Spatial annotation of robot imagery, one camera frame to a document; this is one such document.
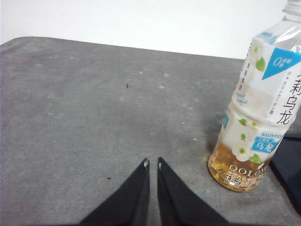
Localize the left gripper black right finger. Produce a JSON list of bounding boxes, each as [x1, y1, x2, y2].
[[157, 157, 232, 226]]

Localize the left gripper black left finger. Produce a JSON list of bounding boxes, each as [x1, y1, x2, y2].
[[79, 158, 151, 226]]

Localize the jasmine oolong bottle white label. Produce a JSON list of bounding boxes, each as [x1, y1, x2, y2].
[[206, 0, 301, 193]]

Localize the dark rectangular tray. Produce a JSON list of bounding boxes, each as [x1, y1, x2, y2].
[[269, 134, 301, 210]]

